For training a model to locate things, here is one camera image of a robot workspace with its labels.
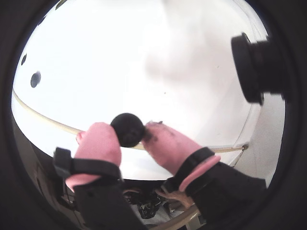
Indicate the pink padded gripper finger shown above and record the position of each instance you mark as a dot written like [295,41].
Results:
[172,148]
[100,143]

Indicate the black camera module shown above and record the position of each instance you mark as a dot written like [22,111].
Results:
[251,67]

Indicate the curved wooden stick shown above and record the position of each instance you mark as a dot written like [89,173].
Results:
[69,128]

